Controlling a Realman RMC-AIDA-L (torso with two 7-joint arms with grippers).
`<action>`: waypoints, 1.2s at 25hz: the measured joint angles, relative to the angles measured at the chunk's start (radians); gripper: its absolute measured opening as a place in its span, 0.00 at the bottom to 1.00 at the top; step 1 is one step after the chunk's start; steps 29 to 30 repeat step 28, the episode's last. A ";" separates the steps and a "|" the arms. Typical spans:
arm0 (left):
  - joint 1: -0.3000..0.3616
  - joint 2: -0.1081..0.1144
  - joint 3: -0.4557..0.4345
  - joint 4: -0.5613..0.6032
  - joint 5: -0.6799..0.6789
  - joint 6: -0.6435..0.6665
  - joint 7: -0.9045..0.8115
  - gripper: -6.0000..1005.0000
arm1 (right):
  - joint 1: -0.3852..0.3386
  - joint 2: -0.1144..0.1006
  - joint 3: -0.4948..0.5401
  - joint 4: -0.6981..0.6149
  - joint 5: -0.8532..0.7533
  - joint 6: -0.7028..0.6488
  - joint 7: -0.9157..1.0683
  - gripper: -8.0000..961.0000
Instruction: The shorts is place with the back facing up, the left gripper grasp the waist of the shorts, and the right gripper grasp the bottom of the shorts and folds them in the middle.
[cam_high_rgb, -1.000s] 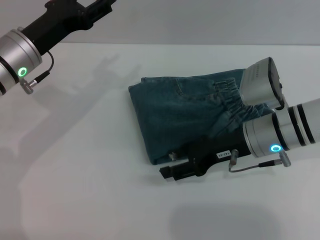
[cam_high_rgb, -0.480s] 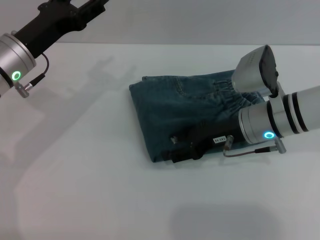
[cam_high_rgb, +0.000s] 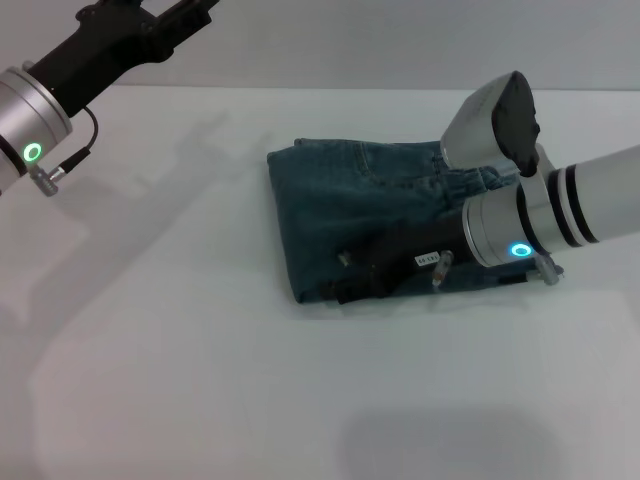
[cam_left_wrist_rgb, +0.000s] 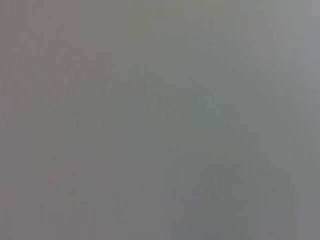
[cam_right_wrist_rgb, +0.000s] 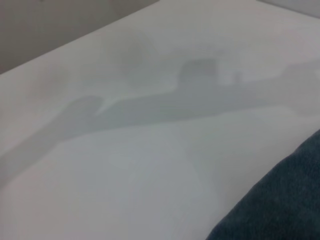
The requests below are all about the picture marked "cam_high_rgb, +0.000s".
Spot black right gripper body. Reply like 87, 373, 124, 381
349, 214, 474, 297

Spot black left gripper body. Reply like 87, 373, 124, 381
24, 0, 221, 119

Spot blue denim shorts with print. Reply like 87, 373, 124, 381
266, 137, 531, 305

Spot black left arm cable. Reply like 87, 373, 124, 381
29, 105, 99, 198

